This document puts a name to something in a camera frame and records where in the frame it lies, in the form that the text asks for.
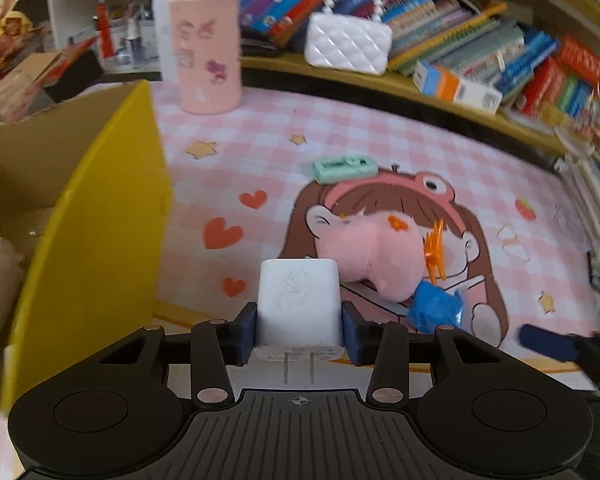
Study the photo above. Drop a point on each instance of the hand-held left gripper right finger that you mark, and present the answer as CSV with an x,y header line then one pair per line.
x,y
351,334

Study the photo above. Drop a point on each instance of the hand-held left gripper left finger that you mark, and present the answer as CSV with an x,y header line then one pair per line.
x,y
245,334

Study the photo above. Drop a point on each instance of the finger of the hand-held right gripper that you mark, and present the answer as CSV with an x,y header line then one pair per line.
x,y
547,341

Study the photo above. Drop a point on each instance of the white wall charger plug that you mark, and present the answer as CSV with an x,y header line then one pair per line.
x,y
297,305

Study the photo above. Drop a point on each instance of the yellow cardboard box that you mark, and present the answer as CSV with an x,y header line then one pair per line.
x,y
105,240

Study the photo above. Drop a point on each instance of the pink plush toy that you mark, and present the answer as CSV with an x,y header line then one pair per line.
x,y
370,255

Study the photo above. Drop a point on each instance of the beige rubber band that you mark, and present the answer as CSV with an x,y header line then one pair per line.
x,y
526,256
499,234

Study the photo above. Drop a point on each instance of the blue plastic packet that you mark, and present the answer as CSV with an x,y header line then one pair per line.
x,y
437,307

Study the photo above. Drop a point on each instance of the orange hair clip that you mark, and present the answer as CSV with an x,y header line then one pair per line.
x,y
435,255

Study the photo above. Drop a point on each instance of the stack of papers and booklets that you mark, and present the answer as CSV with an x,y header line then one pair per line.
x,y
595,200

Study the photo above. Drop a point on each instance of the mint green stapler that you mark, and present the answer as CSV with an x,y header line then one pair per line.
x,y
345,169

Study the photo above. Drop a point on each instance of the pink checked cartoon desk mat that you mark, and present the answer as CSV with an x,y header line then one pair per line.
x,y
260,150

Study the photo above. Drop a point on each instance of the orange blue white carton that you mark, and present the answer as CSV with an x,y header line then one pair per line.
x,y
450,85

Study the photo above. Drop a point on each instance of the wooden shelf board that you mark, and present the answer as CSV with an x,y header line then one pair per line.
x,y
290,64

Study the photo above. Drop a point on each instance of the pink cylindrical holder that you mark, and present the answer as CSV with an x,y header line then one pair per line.
x,y
205,60

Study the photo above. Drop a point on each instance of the thick red book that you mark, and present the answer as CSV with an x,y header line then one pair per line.
x,y
582,57

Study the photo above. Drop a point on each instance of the row of colourful books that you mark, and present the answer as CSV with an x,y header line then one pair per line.
x,y
430,15

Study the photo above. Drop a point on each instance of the white shelf unit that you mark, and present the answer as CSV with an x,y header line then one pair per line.
x,y
70,15

